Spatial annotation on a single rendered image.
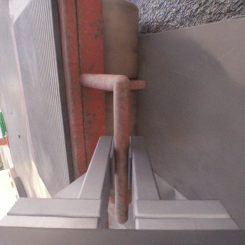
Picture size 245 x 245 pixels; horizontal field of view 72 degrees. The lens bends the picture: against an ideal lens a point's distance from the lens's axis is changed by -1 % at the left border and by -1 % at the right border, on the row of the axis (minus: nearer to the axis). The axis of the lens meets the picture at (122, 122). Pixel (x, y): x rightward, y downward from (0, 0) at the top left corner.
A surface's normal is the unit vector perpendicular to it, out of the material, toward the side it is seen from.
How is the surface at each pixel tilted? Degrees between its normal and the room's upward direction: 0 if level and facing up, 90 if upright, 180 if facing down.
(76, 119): 90
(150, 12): 0
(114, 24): 70
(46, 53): 0
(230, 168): 0
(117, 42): 76
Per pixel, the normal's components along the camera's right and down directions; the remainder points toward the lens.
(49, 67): -0.77, 0.19
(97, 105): 0.63, 0.23
